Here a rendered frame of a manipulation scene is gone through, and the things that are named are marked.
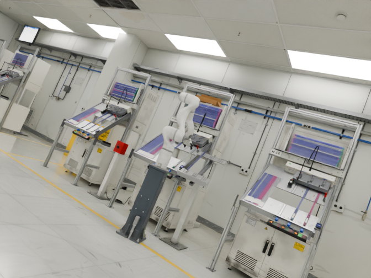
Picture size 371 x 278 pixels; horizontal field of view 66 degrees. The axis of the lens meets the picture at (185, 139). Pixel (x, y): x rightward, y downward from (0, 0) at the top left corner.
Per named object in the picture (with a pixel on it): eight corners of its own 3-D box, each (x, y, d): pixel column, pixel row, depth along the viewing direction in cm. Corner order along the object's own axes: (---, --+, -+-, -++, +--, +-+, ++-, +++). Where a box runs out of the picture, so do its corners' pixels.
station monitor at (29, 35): (31, 44, 604) (39, 27, 608) (17, 41, 634) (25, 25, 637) (36, 48, 616) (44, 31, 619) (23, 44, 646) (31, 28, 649)
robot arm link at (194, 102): (168, 139, 288) (183, 145, 284) (165, 136, 276) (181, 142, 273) (187, 95, 296) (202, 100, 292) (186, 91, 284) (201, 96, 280)
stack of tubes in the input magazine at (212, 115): (213, 127, 359) (221, 108, 362) (181, 117, 386) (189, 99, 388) (217, 131, 370) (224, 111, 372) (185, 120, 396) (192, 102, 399)
